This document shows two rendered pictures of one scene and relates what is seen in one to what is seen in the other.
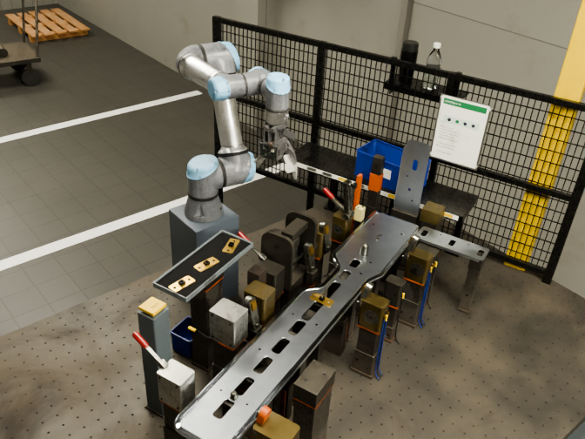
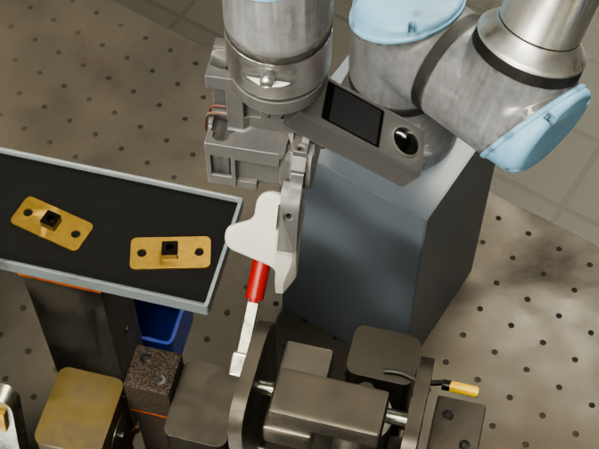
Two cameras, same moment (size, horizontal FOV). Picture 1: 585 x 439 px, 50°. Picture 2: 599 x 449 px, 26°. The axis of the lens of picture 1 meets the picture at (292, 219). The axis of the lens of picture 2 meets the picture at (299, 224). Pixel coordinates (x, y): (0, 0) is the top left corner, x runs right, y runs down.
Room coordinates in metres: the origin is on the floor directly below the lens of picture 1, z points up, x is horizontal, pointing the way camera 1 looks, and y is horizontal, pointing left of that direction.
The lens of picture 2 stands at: (1.71, -0.50, 2.33)
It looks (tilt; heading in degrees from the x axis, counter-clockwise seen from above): 58 degrees down; 75
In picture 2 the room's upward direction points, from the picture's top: straight up
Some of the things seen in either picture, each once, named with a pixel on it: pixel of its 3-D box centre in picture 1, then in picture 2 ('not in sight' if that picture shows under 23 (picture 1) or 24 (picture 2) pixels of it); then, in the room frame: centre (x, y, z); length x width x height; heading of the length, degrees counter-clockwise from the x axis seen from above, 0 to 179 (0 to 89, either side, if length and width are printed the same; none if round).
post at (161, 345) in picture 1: (158, 361); not in sight; (1.44, 0.41, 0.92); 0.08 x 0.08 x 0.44; 61
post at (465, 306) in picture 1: (471, 282); not in sight; (2.06, -0.76, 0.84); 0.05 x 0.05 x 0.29; 61
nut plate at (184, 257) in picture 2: (231, 245); (169, 250); (1.77, 0.21, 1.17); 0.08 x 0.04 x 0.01; 166
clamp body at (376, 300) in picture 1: (373, 338); not in sight; (1.66, -0.32, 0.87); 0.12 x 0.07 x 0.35; 61
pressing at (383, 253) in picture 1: (320, 304); not in sight; (1.68, -0.12, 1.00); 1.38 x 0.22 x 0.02; 151
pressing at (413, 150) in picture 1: (411, 177); not in sight; (2.33, -0.49, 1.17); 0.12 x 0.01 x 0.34; 61
